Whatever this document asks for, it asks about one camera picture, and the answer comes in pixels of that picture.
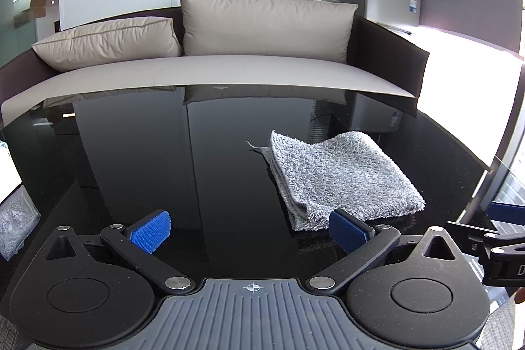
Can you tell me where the brown sofa with beige seat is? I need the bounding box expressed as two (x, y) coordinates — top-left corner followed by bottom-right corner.
(0, 6), (431, 129)

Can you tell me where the grey fluffy towel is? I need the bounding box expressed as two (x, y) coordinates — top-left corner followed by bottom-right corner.
(246, 130), (426, 232)

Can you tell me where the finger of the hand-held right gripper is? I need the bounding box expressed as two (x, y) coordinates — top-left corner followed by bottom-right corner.
(489, 201), (525, 220)
(446, 221), (525, 252)

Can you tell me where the large beige cushion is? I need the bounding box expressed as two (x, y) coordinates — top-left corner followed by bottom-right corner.
(177, 0), (359, 64)

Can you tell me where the clear plastic bag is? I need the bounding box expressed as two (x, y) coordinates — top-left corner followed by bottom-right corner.
(0, 189), (42, 261)

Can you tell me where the white sheet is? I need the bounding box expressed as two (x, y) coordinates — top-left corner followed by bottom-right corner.
(0, 140), (23, 204)

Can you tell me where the small beige cushion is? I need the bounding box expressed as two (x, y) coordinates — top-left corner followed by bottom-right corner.
(32, 16), (184, 72)

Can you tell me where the metal table leg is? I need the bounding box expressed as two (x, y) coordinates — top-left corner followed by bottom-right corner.
(458, 163), (500, 228)

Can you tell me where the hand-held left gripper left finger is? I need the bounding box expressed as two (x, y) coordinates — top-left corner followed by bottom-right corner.
(41, 210), (196, 294)

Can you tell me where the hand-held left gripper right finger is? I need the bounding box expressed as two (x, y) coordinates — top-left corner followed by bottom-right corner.
(307, 209), (466, 295)

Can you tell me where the silver mini fridge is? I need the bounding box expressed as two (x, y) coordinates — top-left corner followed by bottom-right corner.
(340, 0), (423, 36)

